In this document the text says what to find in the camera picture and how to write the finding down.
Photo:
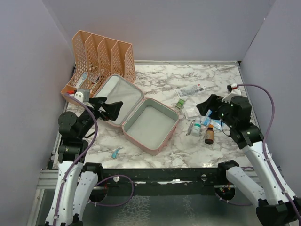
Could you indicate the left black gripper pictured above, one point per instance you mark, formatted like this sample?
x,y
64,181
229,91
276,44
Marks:
x,y
112,109

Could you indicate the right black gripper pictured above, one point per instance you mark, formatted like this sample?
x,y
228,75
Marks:
x,y
212,103

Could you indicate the blue item plastic bag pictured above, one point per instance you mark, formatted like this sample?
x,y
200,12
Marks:
x,y
216,123

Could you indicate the alcohol wipes plastic bag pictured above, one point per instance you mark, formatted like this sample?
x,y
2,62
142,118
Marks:
x,y
206,119

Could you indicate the brown bottle orange cap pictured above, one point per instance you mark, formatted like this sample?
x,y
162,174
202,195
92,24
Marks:
x,y
209,136

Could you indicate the white medicine bottle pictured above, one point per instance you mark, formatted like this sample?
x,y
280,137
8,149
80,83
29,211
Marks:
x,y
196,128

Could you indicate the pink medicine kit case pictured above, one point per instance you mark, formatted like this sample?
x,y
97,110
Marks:
x,y
145,122

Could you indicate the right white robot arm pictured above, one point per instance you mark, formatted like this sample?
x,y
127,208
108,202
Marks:
x,y
275,203

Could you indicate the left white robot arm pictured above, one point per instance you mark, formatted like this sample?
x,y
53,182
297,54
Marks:
x,y
76,179

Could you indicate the white gauze packet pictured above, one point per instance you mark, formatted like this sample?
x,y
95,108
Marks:
x,y
190,109

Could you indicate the small green box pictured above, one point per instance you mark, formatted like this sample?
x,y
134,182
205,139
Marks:
x,y
180,103

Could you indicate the long white packaged strip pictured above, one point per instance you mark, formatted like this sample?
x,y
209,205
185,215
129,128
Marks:
x,y
190,90

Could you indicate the metal scissors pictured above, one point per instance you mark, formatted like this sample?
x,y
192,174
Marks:
x,y
190,128

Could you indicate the white tube in organizer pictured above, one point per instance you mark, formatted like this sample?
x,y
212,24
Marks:
x,y
81,79

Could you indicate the orange mesh file organizer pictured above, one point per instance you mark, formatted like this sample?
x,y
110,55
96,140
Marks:
x,y
100,57

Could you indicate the small teal plastic piece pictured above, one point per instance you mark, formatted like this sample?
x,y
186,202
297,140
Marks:
x,y
114,154

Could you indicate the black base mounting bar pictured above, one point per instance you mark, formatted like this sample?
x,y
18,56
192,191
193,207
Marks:
x,y
160,182

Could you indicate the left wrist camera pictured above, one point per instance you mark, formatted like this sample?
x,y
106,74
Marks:
x,y
83,95

